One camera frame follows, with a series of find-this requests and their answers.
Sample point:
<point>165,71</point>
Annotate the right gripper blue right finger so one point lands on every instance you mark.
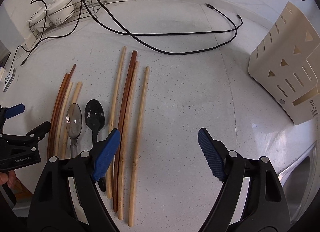
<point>214,153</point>

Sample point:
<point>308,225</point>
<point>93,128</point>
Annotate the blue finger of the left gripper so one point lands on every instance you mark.
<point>14,111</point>
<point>39,132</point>

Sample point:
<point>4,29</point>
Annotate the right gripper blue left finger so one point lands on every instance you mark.
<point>103,153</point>

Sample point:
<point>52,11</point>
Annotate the light wooden chopstick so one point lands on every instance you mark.
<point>125,142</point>

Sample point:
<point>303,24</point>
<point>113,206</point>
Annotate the light bamboo chopstick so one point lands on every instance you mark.
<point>109,174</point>
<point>133,184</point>

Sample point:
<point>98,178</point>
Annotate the brown wooden chopstick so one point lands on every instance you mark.
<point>55,114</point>

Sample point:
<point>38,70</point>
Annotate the pale bamboo chopstick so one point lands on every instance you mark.
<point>65,138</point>

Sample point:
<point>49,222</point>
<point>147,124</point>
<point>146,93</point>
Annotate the reddish brown chopstick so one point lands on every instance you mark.
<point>63,95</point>

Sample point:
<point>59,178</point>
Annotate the dark red wooden chopstick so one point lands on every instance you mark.
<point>120,126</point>

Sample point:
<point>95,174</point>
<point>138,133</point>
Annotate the person left hand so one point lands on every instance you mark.
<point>8,178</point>

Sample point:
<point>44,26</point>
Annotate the grey translucent spoon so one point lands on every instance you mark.
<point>74,126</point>

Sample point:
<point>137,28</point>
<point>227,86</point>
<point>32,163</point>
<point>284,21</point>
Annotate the black spoon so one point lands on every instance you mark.
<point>94,118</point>

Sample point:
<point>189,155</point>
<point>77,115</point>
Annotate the stainless steel double sink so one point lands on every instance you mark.
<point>300,182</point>

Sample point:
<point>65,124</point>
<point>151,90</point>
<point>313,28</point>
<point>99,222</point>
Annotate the white ceramic pot near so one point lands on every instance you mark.
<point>40,21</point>

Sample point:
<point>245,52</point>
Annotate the white ceramic pot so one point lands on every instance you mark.
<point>60,11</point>
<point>40,21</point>

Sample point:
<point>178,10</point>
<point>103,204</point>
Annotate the cream utensil holder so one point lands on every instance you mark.
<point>286,64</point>

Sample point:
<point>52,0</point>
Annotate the white ceramic pot far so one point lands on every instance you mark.
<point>60,11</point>

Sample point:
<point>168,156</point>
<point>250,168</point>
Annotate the wire dish rack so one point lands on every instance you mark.
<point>81,11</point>

